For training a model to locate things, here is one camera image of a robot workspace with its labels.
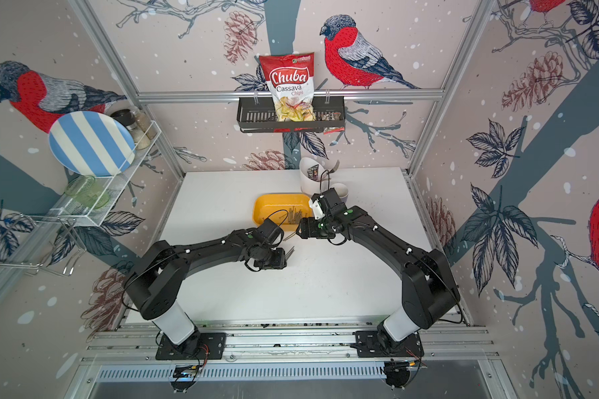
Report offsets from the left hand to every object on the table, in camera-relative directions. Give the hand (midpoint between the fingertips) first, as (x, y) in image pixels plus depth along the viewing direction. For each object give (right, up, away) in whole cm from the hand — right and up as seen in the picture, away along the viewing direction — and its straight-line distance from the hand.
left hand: (286, 260), depth 88 cm
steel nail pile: (+1, +2, +4) cm, 5 cm away
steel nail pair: (+4, +15, +16) cm, 22 cm away
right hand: (+7, +12, -3) cm, 14 cm away
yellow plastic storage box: (-1, +18, +19) cm, 26 cm away
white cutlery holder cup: (+11, +32, +22) cm, 40 cm away
